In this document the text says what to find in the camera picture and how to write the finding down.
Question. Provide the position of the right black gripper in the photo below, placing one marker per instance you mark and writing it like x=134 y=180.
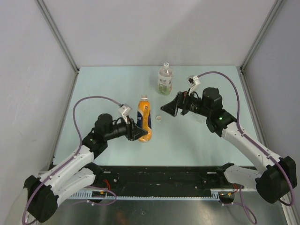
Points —
x=181 y=101

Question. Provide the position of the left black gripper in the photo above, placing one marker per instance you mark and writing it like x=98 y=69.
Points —
x=133 y=131

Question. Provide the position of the orange milk tea bottle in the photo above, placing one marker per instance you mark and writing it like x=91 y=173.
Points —
x=144 y=118

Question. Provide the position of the clear plastic bottle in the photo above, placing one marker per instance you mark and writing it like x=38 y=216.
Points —
x=200 y=118

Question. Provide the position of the green label tea bottle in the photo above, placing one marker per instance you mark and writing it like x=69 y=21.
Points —
x=165 y=79

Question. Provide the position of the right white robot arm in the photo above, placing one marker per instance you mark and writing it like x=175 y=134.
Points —
x=274 y=177

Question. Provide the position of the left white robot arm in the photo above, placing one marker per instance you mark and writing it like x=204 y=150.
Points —
x=48 y=191

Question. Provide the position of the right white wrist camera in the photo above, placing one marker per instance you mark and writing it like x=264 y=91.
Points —
x=194 y=84

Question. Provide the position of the white slotted cable duct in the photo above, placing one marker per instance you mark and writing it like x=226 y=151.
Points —
x=213 y=195

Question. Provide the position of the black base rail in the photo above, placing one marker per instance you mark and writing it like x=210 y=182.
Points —
x=159 y=180

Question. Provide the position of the right aluminium corner post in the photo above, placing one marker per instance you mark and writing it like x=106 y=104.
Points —
x=271 y=16

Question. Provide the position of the aluminium corner post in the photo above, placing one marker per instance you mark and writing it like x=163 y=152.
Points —
x=271 y=16
x=56 y=33

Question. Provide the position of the left aluminium corner post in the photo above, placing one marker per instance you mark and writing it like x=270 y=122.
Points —
x=56 y=33

